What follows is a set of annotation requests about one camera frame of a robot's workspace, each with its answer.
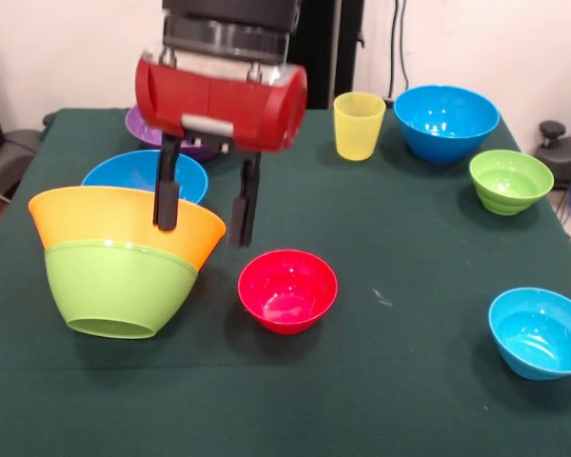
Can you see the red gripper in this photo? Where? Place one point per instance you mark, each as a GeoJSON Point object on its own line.
{"type": "Point", "coordinates": [209, 100]}

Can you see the large orange bowl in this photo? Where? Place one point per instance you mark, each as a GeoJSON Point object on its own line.
{"type": "Point", "coordinates": [114, 219]}

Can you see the large purple bowl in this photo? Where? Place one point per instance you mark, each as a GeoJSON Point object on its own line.
{"type": "Point", "coordinates": [140, 133]}

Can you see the small red bowl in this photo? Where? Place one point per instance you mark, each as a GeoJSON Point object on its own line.
{"type": "Point", "coordinates": [288, 285]}

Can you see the large green bowl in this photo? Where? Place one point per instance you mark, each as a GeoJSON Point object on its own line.
{"type": "Point", "coordinates": [114, 290]}

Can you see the yellow cup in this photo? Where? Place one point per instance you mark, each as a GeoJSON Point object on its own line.
{"type": "Point", "coordinates": [359, 128]}

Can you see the dark gray stand base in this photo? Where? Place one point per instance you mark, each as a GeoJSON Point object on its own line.
{"type": "Point", "coordinates": [9, 157]}

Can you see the dark green tablecloth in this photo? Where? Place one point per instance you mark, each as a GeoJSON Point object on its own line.
{"type": "Point", "coordinates": [409, 262]}

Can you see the small green bowl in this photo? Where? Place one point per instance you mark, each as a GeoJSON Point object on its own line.
{"type": "Point", "coordinates": [511, 183]}

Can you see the small light blue bowl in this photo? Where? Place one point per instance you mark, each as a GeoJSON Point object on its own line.
{"type": "Point", "coordinates": [537, 333]}

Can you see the black stand base with knob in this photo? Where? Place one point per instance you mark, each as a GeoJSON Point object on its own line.
{"type": "Point", "coordinates": [559, 157]}

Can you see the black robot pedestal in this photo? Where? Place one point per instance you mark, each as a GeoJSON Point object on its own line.
{"type": "Point", "coordinates": [328, 47]}

